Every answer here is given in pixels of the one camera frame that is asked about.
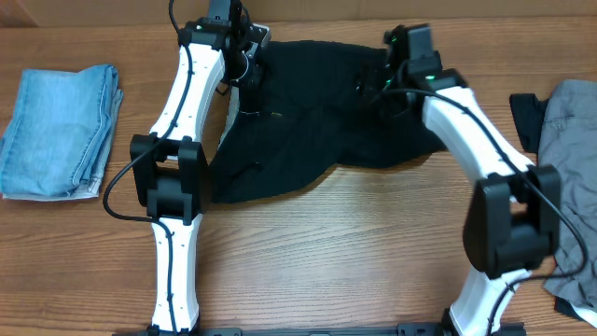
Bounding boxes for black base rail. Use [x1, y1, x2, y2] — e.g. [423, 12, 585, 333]
[113, 323, 527, 336]

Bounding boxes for dark green shorts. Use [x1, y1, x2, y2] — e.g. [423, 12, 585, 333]
[210, 41, 445, 203]

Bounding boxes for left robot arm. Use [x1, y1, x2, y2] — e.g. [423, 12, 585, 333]
[130, 18, 271, 335]

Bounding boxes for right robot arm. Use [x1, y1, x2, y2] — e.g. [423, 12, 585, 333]
[376, 24, 561, 335]

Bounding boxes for folded light blue jeans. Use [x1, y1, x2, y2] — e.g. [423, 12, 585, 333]
[1, 64, 123, 202]

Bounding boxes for dark folded garment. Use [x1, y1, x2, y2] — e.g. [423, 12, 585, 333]
[509, 93, 596, 327]

